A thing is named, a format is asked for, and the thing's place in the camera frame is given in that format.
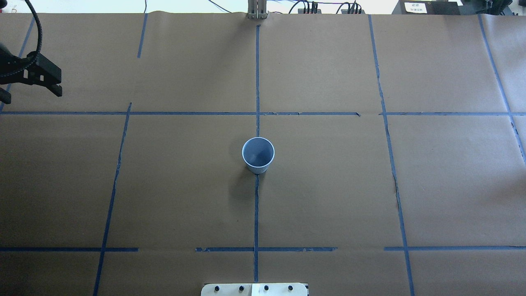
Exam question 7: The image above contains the aluminium frame post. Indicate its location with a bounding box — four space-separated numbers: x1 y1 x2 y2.
247 0 268 20

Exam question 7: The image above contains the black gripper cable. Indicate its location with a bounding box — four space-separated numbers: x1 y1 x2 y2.
0 0 43 79

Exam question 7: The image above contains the black rectangular box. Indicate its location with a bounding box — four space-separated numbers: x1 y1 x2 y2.
391 0 467 15

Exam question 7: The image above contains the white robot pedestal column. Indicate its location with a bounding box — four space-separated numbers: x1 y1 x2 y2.
201 282 309 296

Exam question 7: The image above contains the blue ribbed cup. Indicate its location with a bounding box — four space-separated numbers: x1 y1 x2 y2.
242 137 275 175

